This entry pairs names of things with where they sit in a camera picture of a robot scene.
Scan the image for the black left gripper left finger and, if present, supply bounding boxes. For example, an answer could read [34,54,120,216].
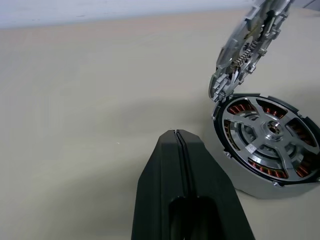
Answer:
[131,129,191,240]

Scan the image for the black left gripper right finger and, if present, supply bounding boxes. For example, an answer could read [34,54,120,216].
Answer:
[177,129,256,240]

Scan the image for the grey round disc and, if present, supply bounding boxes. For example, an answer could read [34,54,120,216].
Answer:
[207,0,292,104]

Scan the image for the grey motor stator housing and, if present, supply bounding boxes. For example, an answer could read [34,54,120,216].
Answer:
[210,92,320,201]

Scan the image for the black rimmed silver rotor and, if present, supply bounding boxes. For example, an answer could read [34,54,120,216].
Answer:
[216,96,320,187]

